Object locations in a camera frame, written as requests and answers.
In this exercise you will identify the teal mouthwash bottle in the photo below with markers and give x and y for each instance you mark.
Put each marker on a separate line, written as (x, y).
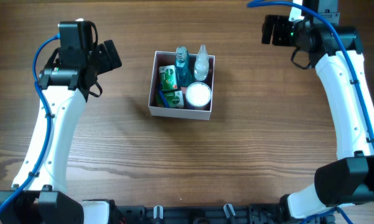
(184, 75)

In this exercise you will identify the clear spray bottle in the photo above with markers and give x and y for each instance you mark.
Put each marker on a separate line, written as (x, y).
(201, 66)

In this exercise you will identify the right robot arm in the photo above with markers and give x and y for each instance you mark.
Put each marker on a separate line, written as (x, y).
(336, 54)

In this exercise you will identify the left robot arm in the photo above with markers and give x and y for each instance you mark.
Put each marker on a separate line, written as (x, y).
(38, 193)

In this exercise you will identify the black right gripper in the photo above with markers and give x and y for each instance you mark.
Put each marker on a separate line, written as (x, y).
(284, 32)

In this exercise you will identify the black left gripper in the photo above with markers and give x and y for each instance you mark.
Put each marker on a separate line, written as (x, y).
(100, 56)

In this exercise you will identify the green soap box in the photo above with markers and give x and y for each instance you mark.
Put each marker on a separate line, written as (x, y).
(168, 78)
(175, 99)

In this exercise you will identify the white pink-lined box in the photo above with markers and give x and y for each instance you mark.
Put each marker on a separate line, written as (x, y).
(162, 58)

